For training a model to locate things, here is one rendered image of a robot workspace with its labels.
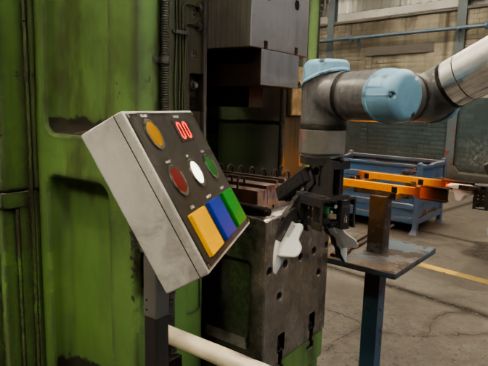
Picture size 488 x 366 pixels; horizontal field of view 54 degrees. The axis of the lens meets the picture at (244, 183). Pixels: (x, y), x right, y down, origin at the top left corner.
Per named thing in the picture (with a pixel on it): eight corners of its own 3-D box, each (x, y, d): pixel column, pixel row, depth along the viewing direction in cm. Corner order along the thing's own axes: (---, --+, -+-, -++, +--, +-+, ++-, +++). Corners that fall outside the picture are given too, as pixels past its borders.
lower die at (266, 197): (293, 203, 150) (294, 176, 149) (256, 214, 135) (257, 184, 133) (193, 187, 175) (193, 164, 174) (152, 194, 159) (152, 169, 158)
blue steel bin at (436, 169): (443, 223, 531) (449, 158, 520) (416, 235, 471) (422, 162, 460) (346, 206, 607) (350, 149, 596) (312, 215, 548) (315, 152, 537)
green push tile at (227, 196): (247, 218, 102) (230, 186, 102) (240, 226, 95) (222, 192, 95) (240, 221, 103) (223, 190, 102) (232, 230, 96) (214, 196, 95)
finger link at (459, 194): (442, 200, 168) (470, 203, 163) (444, 183, 167) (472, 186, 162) (444, 198, 171) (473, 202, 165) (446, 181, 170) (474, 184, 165)
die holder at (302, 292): (324, 327, 166) (331, 200, 159) (262, 374, 135) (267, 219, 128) (201, 287, 198) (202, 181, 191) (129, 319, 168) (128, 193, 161)
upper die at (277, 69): (298, 88, 145) (299, 56, 143) (260, 85, 129) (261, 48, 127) (194, 88, 169) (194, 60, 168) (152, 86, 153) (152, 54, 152)
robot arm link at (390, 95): (440, 70, 70) (378, 72, 78) (392, 64, 63) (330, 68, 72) (436, 124, 71) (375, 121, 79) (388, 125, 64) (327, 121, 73)
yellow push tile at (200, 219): (225, 242, 83) (205, 204, 83) (214, 255, 75) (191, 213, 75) (216, 247, 84) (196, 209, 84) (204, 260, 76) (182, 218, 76)
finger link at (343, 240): (362, 270, 83) (339, 232, 80) (339, 261, 88) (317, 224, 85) (373, 258, 84) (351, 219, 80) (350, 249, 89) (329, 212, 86)
